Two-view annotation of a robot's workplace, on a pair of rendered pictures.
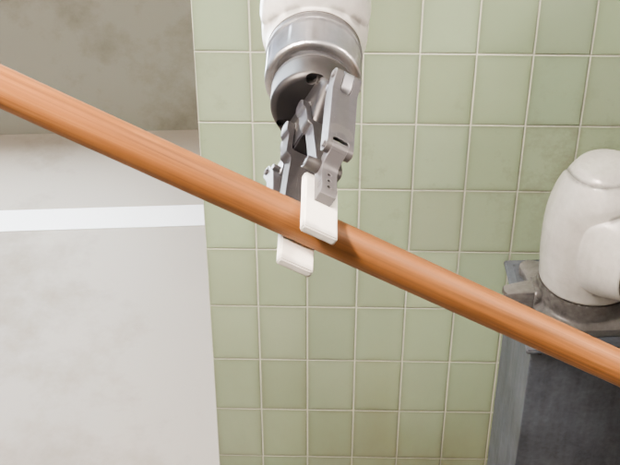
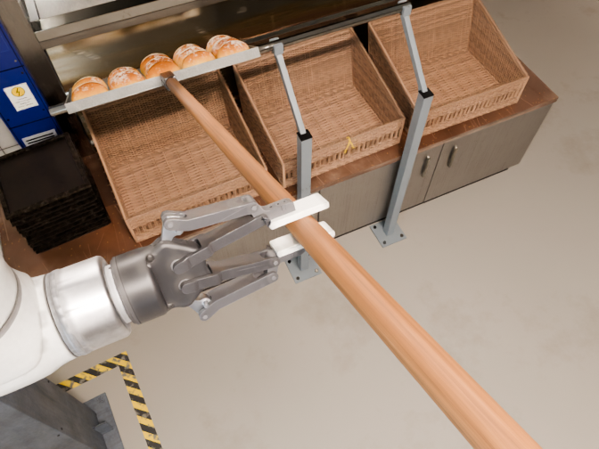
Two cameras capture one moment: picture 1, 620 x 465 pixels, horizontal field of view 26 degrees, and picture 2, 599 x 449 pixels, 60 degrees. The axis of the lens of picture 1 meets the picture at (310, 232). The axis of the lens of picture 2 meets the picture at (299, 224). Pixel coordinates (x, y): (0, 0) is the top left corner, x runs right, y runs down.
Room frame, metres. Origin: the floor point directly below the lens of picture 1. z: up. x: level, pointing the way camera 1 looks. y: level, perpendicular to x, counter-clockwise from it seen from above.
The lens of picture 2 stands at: (0.97, 0.28, 2.26)
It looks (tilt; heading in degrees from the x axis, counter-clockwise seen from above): 57 degrees down; 244
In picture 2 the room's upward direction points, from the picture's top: straight up
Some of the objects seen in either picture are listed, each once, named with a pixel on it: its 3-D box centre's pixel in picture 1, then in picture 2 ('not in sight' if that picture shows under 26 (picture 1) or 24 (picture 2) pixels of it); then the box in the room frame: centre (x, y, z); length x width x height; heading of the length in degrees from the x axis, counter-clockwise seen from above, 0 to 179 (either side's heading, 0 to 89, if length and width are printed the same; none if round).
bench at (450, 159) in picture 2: not in sight; (293, 181); (0.34, -1.08, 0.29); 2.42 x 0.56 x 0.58; 179
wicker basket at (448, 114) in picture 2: not in sight; (444, 63); (-0.40, -1.08, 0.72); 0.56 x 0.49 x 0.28; 178
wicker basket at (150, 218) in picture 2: not in sight; (178, 151); (0.82, -1.11, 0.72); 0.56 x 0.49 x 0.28; 0
